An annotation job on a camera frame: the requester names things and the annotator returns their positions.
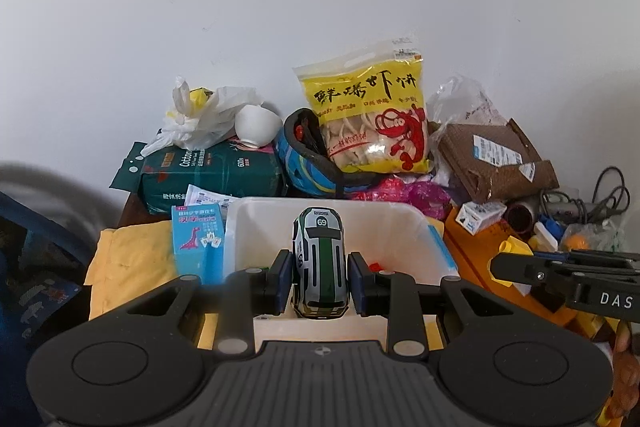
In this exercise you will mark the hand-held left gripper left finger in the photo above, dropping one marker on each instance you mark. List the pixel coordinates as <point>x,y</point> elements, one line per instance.
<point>282,281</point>

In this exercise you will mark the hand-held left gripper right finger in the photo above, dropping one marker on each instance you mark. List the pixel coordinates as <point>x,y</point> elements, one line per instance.
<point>356,282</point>

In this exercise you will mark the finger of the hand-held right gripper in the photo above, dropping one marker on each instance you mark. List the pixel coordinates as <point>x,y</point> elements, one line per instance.
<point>517,269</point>
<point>600,264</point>

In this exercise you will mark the yellow building brick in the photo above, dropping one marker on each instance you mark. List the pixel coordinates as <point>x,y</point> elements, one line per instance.
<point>515,247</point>

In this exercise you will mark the silver green-striped toy car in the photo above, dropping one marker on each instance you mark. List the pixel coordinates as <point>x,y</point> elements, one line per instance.
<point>319,262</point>

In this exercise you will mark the white plastic bin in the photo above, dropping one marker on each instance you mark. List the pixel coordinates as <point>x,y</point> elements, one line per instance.
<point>260,232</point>

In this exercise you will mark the person's right hand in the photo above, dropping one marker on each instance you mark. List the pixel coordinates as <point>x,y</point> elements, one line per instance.
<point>629,372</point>

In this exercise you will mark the small red block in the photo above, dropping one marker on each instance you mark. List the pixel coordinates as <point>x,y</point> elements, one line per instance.
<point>378,266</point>

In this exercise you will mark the orange ball in clear bag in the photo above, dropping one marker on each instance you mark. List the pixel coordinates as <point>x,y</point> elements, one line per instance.
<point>592,237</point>

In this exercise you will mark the blue white small item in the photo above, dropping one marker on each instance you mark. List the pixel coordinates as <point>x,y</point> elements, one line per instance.
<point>545,234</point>

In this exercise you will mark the brown cylinder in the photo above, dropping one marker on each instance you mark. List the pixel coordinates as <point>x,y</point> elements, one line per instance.
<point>522,214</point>

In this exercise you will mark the small white box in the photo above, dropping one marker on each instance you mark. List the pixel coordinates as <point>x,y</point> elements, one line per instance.
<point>480,217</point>

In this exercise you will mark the light blue card box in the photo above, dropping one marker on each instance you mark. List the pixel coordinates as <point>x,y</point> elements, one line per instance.
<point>197,242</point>

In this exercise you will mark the pink plastic bag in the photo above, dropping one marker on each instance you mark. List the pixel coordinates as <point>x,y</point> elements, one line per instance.
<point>410,197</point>

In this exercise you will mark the brown cardboard package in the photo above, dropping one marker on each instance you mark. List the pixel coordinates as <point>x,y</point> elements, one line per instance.
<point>495,167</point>

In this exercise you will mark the white paper packets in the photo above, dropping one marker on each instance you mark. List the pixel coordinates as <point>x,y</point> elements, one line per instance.
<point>205,199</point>

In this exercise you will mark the blue black helmet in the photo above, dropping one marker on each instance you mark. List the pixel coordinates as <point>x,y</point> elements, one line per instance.
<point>305,162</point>

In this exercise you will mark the dark green tissue pack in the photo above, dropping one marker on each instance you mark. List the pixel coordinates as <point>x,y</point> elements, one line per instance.
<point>210,177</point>

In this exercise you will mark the yellow blanket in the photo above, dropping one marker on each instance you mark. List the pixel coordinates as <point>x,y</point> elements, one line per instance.
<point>135,267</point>

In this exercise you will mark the white bowl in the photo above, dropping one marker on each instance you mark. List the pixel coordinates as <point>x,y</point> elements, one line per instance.
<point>257,124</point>

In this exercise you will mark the yellow snack bag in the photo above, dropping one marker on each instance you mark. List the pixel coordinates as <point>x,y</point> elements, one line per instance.
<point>370,117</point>

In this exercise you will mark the clear plastic bag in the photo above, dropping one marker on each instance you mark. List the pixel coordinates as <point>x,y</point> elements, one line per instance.
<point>465,102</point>

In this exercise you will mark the white plastic bag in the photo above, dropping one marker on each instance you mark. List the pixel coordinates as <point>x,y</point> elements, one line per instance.
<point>200,117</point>

